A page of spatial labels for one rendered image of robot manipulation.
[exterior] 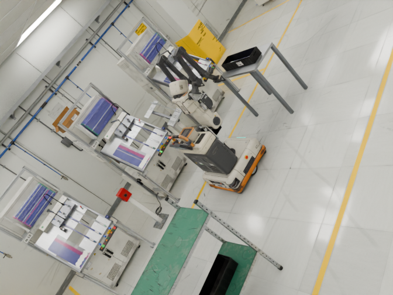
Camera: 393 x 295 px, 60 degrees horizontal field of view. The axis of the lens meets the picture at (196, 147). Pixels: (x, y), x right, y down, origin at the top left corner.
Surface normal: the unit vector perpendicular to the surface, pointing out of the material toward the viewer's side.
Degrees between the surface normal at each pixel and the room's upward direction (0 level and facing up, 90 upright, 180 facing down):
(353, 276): 0
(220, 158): 90
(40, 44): 90
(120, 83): 90
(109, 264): 90
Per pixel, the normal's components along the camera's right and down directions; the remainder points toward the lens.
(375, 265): -0.68, -0.60
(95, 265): 0.58, -0.07
